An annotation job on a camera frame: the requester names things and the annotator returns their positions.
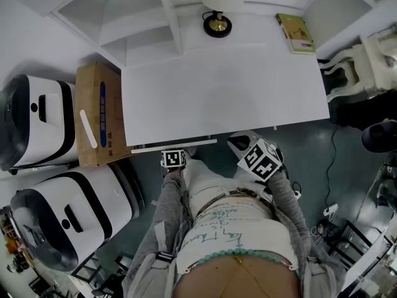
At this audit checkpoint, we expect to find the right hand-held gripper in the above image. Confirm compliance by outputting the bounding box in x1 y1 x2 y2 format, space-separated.
226 130 284 183

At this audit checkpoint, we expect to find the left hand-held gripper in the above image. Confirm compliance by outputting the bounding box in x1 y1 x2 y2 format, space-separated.
160 148 187 169

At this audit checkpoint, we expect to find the white plastic bin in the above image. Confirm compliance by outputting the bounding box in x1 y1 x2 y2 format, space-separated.
131 139 218 155

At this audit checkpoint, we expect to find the white desk with hutch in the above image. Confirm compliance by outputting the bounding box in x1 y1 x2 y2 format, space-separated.
40 0 383 154

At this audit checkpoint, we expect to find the person's right forearm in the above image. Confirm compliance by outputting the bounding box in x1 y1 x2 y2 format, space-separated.
265 171 311 245

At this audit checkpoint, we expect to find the person's left forearm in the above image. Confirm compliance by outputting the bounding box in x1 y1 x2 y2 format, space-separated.
148 167 187 254

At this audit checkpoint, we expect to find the person's right leg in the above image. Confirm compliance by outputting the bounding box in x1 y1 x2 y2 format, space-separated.
232 163 274 196

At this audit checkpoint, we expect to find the person's leg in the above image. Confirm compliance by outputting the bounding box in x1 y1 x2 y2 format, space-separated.
232 163 274 196
182 147 237 199

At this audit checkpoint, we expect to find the person's left leg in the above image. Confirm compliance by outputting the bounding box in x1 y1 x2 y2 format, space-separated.
182 147 237 199

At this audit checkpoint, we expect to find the person's torso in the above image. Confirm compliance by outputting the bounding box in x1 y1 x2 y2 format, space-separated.
122 184 347 298

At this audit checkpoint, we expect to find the white and black machine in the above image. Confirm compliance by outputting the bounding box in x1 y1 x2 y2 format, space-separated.
0 74 78 172
10 163 145 273

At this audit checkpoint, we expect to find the brown cardboard box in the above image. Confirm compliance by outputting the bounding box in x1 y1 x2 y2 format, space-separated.
76 61 134 167

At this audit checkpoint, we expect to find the white power adapter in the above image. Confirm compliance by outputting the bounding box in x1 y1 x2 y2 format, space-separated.
323 203 339 219

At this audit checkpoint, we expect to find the black bag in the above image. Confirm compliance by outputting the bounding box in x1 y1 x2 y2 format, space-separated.
334 99 397 133

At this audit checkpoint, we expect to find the white shade table lamp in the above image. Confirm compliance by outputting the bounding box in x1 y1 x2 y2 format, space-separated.
200 0 244 38

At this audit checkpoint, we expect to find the green book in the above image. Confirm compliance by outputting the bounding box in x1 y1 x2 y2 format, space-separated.
275 13 316 55

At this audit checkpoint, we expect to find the cream ornate vanity table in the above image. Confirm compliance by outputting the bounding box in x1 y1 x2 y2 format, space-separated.
322 26 397 101

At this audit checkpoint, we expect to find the turquoise bead necklace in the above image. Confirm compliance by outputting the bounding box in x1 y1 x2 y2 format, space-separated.
184 249 295 274

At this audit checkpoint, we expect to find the black metal frame rack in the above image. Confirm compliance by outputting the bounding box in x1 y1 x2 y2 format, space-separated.
328 220 373 267

